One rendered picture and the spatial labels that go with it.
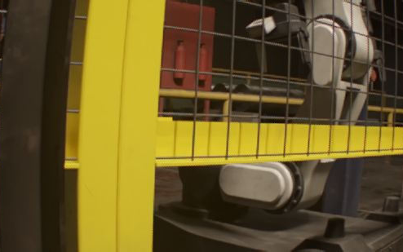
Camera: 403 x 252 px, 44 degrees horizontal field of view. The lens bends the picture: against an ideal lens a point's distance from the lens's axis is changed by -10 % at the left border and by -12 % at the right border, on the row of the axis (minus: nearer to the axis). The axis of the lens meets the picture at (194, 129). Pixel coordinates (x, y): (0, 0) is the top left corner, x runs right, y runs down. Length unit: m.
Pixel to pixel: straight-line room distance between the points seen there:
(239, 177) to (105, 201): 0.73
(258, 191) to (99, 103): 0.74
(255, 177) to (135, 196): 0.68
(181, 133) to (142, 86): 0.12
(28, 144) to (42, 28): 0.08
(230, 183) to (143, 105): 0.72
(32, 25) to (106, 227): 0.29
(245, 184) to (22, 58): 0.96
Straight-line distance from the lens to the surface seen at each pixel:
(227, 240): 1.19
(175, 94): 4.61
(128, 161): 0.61
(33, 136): 0.39
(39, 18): 0.39
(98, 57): 0.59
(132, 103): 0.61
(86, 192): 0.59
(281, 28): 1.06
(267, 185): 1.25
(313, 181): 1.28
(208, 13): 8.45
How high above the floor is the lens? 0.47
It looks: 3 degrees down
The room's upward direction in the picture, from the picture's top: 3 degrees clockwise
